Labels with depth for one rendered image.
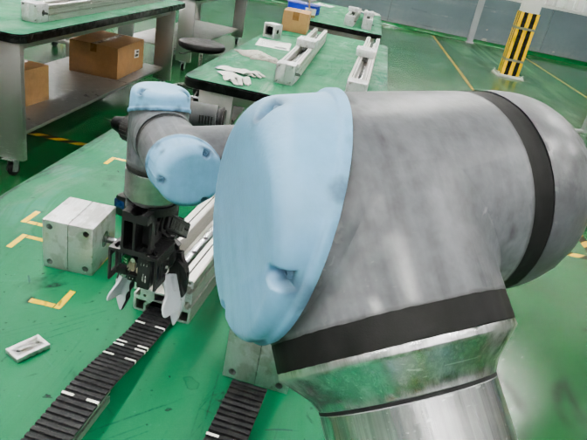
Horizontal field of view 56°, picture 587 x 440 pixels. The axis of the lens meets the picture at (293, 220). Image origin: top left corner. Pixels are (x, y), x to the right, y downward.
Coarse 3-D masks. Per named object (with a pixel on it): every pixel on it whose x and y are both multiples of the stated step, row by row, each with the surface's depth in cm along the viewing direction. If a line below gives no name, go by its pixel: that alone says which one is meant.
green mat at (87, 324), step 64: (64, 192) 126; (0, 256) 99; (0, 320) 85; (64, 320) 87; (128, 320) 90; (192, 320) 93; (0, 384) 74; (64, 384) 76; (128, 384) 78; (192, 384) 80
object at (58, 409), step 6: (54, 402) 68; (48, 408) 67; (54, 408) 68; (60, 408) 68; (66, 408) 68; (72, 408) 68; (54, 414) 67; (60, 414) 67; (66, 414) 67; (72, 414) 67; (78, 414) 67; (84, 414) 67; (90, 414) 68; (72, 420) 67; (78, 420) 66; (84, 420) 67
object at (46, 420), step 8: (40, 416) 66; (48, 416) 66; (56, 416) 67; (40, 424) 65; (48, 424) 65; (56, 424) 66; (64, 424) 66; (72, 424) 66; (80, 424) 66; (64, 432) 65; (72, 432) 65
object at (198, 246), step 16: (208, 208) 112; (192, 224) 105; (208, 224) 114; (192, 240) 107; (208, 240) 106; (192, 256) 100; (208, 256) 96; (192, 272) 90; (208, 272) 95; (160, 288) 92; (192, 288) 89; (208, 288) 98; (144, 304) 92; (192, 304) 92
